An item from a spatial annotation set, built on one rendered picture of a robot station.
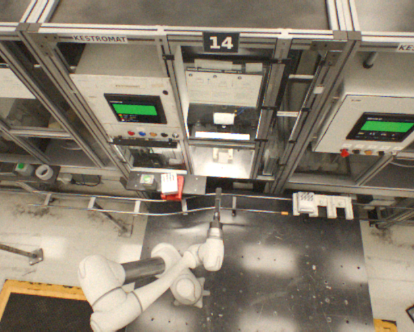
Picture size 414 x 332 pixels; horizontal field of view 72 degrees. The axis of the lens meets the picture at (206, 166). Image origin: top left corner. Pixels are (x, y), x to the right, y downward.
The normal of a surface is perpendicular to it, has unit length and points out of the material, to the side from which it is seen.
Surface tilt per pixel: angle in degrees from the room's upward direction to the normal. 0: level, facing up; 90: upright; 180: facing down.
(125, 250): 0
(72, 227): 0
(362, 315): 0
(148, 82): 90
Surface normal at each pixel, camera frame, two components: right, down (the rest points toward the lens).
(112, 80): -0.10, 0.90
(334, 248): -0.05, -0.45
